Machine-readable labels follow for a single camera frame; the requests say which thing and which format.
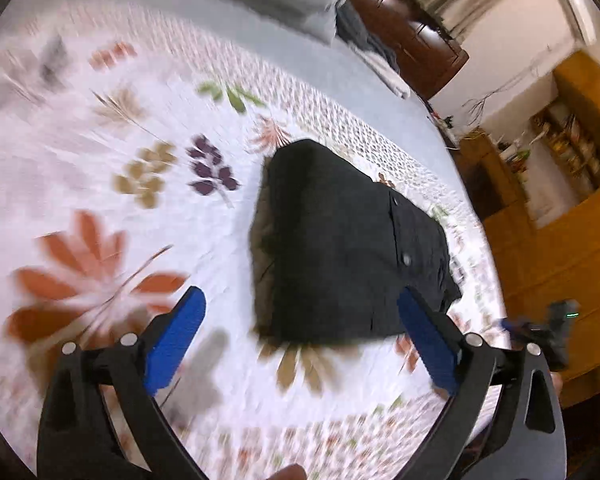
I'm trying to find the wooden wall shelf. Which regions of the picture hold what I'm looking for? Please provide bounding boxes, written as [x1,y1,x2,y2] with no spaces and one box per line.
[530,99,600,202]

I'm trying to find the black quilted pants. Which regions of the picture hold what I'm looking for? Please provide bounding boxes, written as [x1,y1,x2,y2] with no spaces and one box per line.
[258,140,462,344]

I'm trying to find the grey-blue bed with sheet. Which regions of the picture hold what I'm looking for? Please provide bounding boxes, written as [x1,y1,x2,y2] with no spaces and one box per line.
[0,0,512,480]

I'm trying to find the floral quilted bedspread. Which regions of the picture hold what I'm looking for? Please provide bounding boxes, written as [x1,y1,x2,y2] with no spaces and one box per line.
[0,0,512,480]

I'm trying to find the person's left hand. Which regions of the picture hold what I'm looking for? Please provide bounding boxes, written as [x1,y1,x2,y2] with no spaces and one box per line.
[266,464,308,480]

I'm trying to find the dark wooden headboard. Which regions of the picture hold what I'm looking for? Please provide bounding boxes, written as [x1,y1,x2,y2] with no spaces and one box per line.
[350,0,469,100]

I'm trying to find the grey folded duvet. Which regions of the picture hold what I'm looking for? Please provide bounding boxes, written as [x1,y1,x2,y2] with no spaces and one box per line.
[289,6,339,44]

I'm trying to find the wooden desk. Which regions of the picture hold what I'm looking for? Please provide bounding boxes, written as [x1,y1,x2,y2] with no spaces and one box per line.
[453,130,534,232]

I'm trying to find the white hanging cables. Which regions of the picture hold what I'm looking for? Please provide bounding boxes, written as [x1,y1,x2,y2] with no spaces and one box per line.
[459,44,556,131]

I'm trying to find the dark grey and white blanket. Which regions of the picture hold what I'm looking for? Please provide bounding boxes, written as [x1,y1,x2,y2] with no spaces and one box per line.
[336,1,412,100]

